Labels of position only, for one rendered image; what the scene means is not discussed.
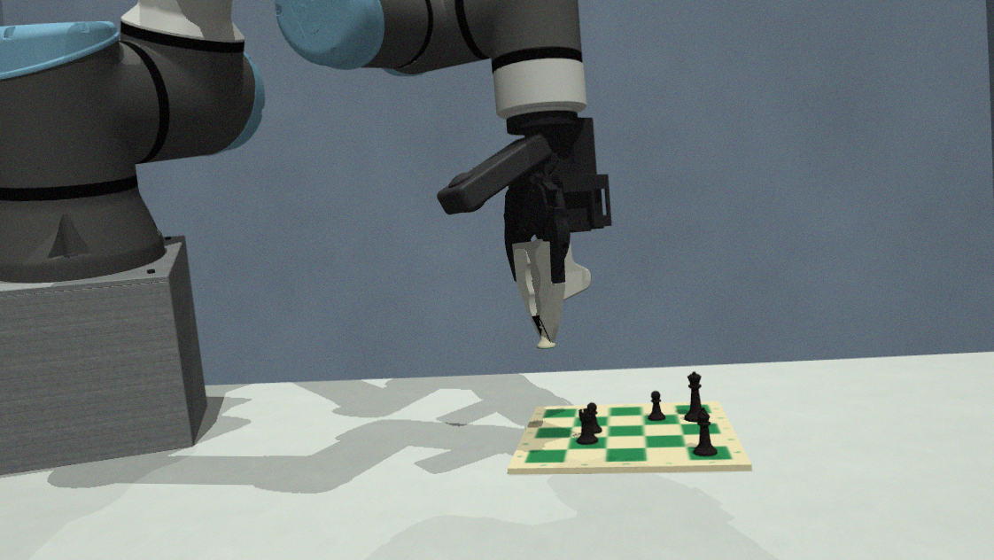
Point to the white pawn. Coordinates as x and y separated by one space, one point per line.
544 341

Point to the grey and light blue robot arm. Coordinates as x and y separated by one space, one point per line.
79 108

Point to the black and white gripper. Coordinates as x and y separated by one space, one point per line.
544 269

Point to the green and cream chessboard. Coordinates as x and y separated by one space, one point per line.
628 443

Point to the black pawn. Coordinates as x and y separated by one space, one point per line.
596 428
656 414

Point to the black queen chess piece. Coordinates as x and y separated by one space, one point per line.
695 402

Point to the black rook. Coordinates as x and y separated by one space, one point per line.
587 436

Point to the black bishop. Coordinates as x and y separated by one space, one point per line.
704 448

